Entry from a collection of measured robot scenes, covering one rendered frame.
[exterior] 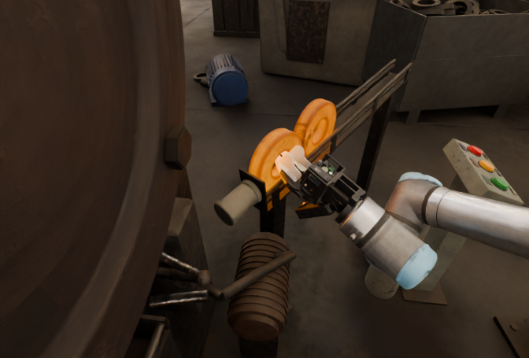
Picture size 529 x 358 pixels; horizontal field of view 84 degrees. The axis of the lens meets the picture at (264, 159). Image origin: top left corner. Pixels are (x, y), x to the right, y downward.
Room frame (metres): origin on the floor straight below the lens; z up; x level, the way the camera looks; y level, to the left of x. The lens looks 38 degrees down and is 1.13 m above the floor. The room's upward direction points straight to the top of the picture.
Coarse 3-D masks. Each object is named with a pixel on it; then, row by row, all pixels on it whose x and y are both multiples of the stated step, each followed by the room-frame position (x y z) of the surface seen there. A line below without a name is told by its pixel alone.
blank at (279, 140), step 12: (276, 132) 0.54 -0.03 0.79; (288, 132) 0.55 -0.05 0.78; (264, 144) 0.51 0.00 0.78; (276, 144) 0.51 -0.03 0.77; (288, 144) 0.54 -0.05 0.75; (300, 144) 0.58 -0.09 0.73; (264, 156) 0.49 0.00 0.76; (276, 156) 0.51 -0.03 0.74; (252, 168) 0.49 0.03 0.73; (264, 168) 0.49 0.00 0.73; (276, 168) 0.55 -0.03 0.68; (264, 180) 0.49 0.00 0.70; (276, 180) 0.52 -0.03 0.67
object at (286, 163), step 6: (288, 156) 0.49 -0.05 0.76; (276, 162) 0.51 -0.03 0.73; (282, 162) 0.50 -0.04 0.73; (288, 162) 0.49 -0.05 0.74; (282, 168) 0.49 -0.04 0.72; (288, 168) 0.49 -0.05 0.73; (294, 168) 0.48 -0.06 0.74; (288, 174) 0.48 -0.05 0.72; (294, 174) 0.48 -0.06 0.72; (300, 174) 0.47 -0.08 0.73; (294, 180) 0.47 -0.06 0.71
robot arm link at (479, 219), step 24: (408, 192) 0.47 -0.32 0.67; (432, 192) 0.45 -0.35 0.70; (456, 192) 0.43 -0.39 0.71; (408, 216) 0.43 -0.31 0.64; (432, 216) 0.41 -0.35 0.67; (456, 216) 0.38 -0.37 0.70; (480, 216) 0.36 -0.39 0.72; (504, 216) 0.34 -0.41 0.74; (528, 216) 0.32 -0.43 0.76; (480, 240) 0.34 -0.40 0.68; (504, 240) 0.31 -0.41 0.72; (528, 240) 0.29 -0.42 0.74
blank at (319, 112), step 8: (312, 104) 0.65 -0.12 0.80; (320, 104) 0.64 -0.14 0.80; (328, 104) 0.66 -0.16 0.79; (304, 112) 0.63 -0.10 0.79; (312, 112) 0.62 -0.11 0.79; (320, 112) 0.64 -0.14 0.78; (328, 112) 0.67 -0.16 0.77; (304, 120) 0.61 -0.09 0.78; (312, 120) 0.61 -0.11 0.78; (320, 120) 0.68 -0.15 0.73; (328, 120) 0.67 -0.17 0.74; (296, 128) 0.61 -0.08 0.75; (304, 128) 0.60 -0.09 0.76; (312, 128) 0.61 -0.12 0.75; (320, 128) 0.68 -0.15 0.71; (328, 128) 0.68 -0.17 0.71; (304, 136) 0.59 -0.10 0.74; (312, 136) 0.62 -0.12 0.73; (320, 136) 0.66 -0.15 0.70; (304, 144) 0.59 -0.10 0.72; (312, 144) 0.62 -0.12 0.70
